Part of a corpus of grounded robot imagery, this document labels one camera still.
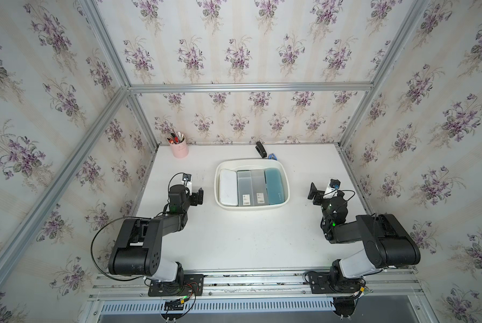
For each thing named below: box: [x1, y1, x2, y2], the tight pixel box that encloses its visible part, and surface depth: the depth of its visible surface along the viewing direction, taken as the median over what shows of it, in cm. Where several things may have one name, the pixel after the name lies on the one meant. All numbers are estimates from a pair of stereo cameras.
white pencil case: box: [219, 168, 239, 206], surface depth 98 cm
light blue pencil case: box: [264, 167, 285, 205], surface depth 98 cm
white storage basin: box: [214, 158, 291, 212], surface depth 98 cm
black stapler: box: [255, 141, 268, 159], surface depth 117 cm
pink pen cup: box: [167, 135, 190, 159], surface depth 110 cm
